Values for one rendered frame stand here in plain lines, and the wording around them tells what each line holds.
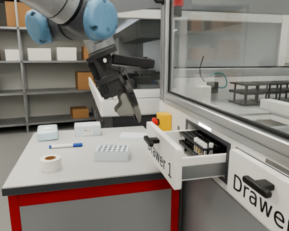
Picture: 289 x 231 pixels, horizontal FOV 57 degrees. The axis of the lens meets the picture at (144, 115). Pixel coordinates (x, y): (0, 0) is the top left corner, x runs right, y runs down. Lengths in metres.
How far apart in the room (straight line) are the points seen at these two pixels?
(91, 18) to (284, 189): 0.45
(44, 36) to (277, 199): 0.56
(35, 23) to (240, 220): 0.64
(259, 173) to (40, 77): 4.50
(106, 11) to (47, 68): 4.35
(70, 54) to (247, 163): 4.03
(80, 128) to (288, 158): 1.00
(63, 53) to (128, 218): 3.70
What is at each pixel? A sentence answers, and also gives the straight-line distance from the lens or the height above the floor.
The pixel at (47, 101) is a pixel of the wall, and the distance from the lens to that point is 4.92.
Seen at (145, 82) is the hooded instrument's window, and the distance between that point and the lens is 1.58.
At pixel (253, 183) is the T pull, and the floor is 0.91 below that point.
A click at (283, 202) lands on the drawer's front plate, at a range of 0.55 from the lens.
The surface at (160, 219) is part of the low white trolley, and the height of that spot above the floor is 0.57.
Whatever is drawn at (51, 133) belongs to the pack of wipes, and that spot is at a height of 0.79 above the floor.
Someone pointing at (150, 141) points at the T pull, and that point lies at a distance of 0.74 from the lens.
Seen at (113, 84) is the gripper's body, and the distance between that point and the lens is 0.70.
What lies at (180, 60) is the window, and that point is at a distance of 1.04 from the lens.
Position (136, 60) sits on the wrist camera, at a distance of 0.72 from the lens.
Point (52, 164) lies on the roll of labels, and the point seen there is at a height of 0.79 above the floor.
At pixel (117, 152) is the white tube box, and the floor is 0.80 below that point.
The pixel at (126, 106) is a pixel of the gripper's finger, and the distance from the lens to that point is 0.71.
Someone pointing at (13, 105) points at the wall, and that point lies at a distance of 4.95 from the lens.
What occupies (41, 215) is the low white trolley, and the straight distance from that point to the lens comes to 0.97.
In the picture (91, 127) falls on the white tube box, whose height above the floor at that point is 0.80.
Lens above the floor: 1.14
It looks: 12 degrees down
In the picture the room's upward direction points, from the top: straight up
